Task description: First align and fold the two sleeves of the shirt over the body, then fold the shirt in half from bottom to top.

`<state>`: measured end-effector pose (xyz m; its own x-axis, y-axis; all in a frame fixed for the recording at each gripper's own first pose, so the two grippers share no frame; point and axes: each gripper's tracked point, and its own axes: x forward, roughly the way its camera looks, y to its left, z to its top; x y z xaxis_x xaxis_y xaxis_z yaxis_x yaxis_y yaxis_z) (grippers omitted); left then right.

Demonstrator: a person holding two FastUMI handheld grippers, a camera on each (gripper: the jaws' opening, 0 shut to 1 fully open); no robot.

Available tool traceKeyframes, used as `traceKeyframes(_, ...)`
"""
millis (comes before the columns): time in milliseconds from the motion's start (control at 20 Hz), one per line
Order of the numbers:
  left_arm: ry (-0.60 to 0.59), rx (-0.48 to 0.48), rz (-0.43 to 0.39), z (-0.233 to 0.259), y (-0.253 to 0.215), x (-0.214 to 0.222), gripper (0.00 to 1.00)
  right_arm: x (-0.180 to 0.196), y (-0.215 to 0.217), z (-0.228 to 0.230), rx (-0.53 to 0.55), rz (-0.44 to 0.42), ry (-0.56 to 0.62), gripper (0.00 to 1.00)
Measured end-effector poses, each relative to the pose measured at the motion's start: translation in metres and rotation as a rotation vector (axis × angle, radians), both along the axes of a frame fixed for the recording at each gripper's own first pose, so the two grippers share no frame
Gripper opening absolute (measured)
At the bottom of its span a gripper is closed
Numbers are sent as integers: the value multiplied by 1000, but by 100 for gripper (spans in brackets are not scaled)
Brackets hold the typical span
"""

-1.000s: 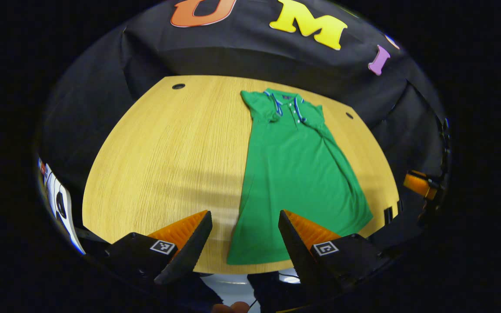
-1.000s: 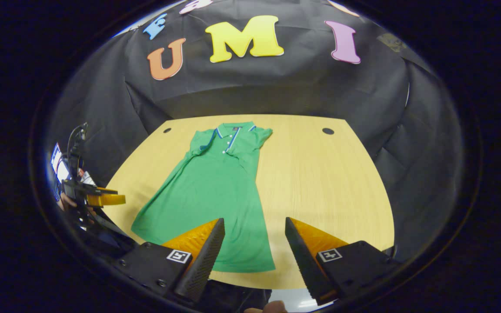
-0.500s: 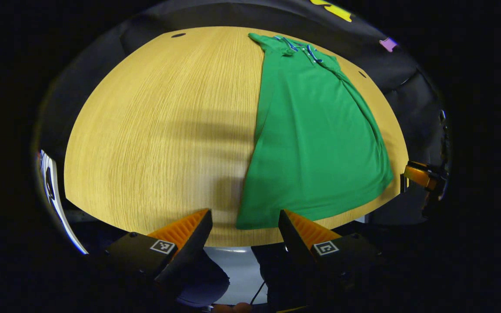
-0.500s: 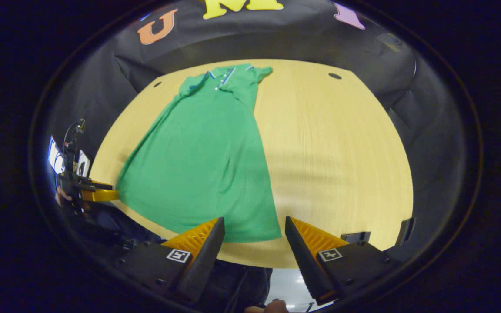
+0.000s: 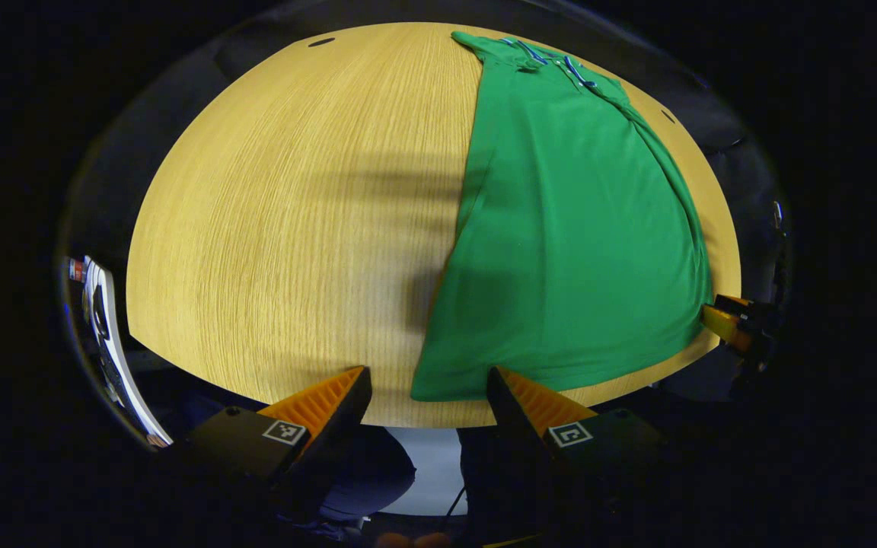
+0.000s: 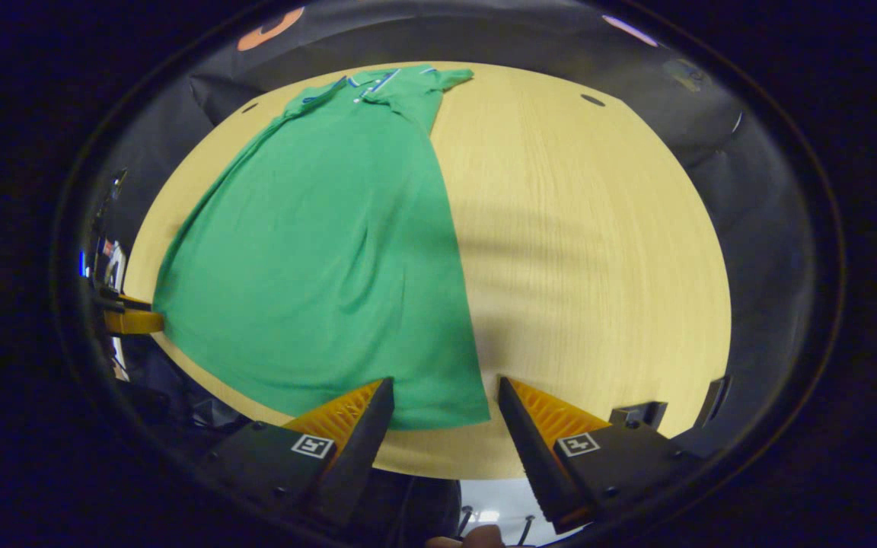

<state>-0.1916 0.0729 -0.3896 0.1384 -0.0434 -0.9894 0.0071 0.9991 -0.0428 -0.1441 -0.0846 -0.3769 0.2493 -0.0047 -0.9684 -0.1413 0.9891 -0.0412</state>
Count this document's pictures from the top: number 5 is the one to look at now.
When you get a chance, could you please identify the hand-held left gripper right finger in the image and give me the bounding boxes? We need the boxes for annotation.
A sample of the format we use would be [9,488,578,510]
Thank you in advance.
[486,365,669,534]

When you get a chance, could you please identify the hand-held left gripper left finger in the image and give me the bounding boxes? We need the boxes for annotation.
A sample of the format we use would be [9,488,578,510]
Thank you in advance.
[178,365,374,526]

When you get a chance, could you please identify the green T-shirt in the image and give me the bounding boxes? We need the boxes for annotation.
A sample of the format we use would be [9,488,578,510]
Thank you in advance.
[410,30,714,403]

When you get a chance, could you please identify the person's dark trousers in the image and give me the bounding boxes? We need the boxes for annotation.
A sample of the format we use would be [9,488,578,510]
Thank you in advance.
[286,425,531,543]

